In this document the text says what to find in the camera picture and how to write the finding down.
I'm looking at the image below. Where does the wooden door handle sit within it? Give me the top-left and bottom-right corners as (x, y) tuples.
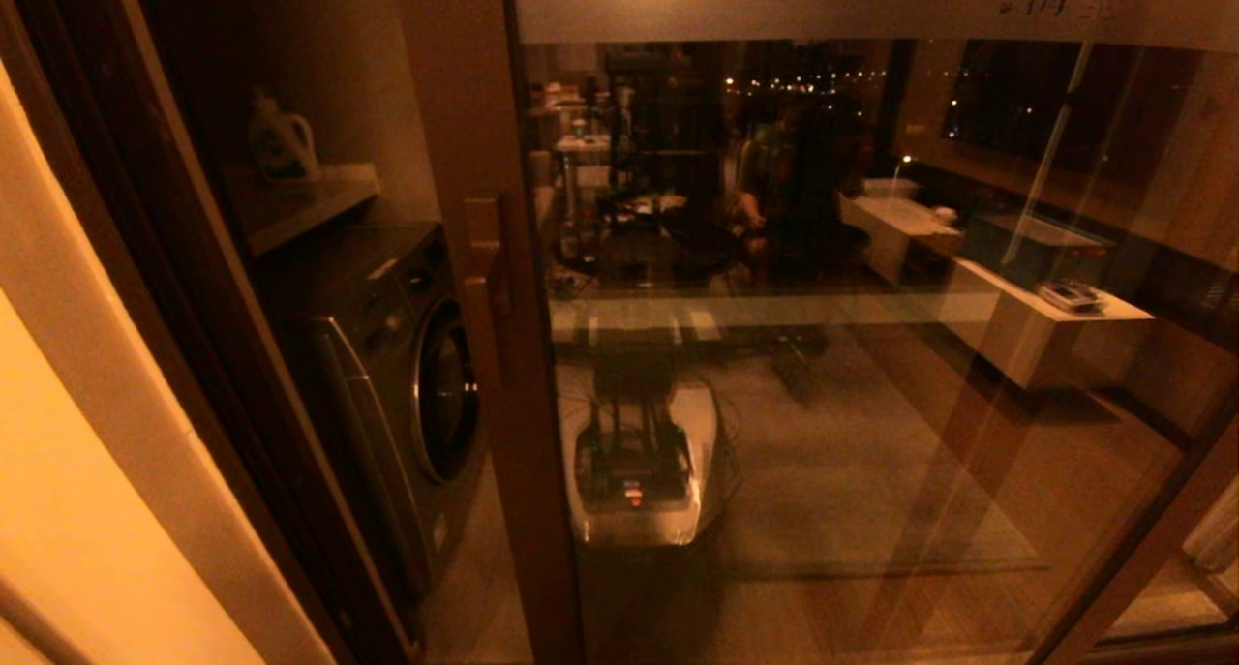
(463, 193), (514, 317)

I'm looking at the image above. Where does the brown framed glass sliding door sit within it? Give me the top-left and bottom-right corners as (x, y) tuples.
(392, 0), (1239, 665)

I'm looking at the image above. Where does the grey front-load washing machine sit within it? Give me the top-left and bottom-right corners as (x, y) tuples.
(254, 222), (490, 598)

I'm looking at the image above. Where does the window with black railing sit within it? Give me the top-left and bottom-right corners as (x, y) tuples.
(523, 41), (911, 284)

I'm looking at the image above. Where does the white detergent bottle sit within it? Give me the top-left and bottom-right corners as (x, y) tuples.
(248, 89), (322, 184)

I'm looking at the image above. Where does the white pleated curtain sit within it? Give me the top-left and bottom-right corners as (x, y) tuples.
(1186, 481), (1239, 598)

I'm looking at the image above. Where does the light wall shelf board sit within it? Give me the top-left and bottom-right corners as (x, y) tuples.
(221, 162), (382, 257)

